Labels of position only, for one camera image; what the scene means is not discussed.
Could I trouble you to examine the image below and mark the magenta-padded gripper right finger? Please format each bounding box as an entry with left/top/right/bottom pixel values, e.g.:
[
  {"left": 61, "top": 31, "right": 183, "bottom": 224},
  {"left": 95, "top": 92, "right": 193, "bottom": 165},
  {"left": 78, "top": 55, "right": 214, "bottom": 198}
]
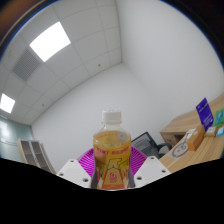
[{"left": 129, "top": 146, "right": 172, "bottom": 190}]

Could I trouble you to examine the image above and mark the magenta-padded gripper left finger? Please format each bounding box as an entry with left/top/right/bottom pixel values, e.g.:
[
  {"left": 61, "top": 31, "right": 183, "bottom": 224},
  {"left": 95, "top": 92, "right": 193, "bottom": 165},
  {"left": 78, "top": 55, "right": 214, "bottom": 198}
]
[{"left": 55, "top": 148, "right": 98, "bottom": 190}]

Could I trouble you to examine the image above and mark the yellow tea bottle white cap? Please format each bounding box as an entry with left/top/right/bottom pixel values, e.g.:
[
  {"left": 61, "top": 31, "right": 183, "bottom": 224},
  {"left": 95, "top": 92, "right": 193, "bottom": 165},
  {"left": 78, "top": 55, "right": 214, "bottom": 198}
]
[{"left": 92, "top": 109, "right": 132, "bottom": 191}]

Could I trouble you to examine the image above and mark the black mesh office chair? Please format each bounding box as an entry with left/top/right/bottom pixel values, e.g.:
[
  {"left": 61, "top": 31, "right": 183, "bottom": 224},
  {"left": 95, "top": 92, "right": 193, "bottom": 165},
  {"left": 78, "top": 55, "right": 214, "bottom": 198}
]
[{"left": 131, "top": 131, "right": 169, "bottom": 160}]

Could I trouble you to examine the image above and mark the white printed paper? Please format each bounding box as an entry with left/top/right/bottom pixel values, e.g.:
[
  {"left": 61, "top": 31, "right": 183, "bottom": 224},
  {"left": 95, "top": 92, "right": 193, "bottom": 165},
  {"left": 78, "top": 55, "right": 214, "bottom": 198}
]
[{"left": 171, "top": 129, "right": 198, "bottom": 158}]

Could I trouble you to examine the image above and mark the wooden cabinet with glass doors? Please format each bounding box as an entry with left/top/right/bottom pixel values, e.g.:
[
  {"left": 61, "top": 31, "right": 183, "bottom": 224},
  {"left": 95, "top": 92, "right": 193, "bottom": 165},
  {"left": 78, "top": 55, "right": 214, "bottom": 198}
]
[{"left": 17, "top": 138, "right": 56, "bottom": 174}]

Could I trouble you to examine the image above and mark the wooden side desk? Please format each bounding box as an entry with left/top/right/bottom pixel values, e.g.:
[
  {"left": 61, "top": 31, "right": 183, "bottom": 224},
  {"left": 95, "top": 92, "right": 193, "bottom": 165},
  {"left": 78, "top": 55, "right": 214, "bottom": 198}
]
[{"left": 159, "top": 99, "right": 224, "bottom": 148}]

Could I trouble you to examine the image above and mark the small tan box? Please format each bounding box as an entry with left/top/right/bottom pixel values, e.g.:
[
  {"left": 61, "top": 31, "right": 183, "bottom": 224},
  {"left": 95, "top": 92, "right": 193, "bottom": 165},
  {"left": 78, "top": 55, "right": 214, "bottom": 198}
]
[{"left": 203, "top": 125, "right": 219, "bottom": 138}]

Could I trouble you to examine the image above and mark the tall purple box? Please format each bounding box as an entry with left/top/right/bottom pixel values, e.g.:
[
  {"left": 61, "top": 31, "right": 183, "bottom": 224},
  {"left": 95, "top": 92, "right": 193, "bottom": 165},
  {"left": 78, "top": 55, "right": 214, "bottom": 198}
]
[{"left": 195, "top": 97, "right": 215, "bottom": 132}]

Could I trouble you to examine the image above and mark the small blue packet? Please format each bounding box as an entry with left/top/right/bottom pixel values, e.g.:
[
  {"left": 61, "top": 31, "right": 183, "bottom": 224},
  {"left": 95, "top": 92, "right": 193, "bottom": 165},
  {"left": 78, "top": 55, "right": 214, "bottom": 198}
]
[{"left": 215, "top": 126, "right": 224, "bottom": 138}]

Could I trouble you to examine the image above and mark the square ceiling light panel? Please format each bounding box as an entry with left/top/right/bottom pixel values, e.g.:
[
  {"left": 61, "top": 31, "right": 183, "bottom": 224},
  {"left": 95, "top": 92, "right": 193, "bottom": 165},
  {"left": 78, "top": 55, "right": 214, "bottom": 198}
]
[
  {"left": 29, "top": 21, "right": 72, "bottom": 63},
  {"left": 0, "top": 93, "right": 16, "bottom": 114}
]

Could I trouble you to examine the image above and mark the grey ceiling air vent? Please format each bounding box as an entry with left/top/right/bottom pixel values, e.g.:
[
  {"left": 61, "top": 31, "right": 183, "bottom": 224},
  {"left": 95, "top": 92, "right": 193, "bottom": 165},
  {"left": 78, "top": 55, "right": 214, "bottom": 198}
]
[{"left": 12, "top": 48, "right": 42, "bottom": 81}]

